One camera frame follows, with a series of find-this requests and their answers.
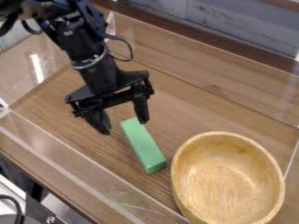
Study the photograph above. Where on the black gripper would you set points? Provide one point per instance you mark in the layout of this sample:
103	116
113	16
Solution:
110	86

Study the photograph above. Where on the green rectangular block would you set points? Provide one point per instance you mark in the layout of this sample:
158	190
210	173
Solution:
143	145

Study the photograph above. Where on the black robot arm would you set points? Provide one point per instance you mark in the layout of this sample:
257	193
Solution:
77	27

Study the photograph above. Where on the brown wooden bowl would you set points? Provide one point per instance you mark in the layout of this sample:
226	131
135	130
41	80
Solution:
227	181

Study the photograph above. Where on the clear acrylic front wall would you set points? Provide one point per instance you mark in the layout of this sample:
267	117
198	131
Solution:
85	184

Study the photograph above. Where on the black metal frame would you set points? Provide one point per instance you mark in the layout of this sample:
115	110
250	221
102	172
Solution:
26	201

